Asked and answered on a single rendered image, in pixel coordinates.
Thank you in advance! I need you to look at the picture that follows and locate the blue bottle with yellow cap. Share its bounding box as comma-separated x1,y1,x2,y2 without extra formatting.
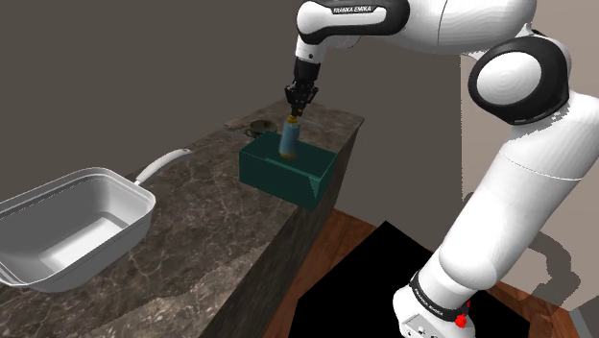
278,113,301,159

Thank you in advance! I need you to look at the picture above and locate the dark round lidded pot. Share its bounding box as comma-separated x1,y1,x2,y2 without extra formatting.
245,119,278,139

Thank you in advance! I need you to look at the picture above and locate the dark green open box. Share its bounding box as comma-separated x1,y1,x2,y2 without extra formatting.
238,130,339,211

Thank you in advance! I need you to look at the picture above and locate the black robot stand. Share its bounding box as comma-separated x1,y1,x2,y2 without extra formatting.
288,220,533,338

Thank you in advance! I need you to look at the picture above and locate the white rectangular pan with handle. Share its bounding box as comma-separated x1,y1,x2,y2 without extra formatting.
0,148,193,294

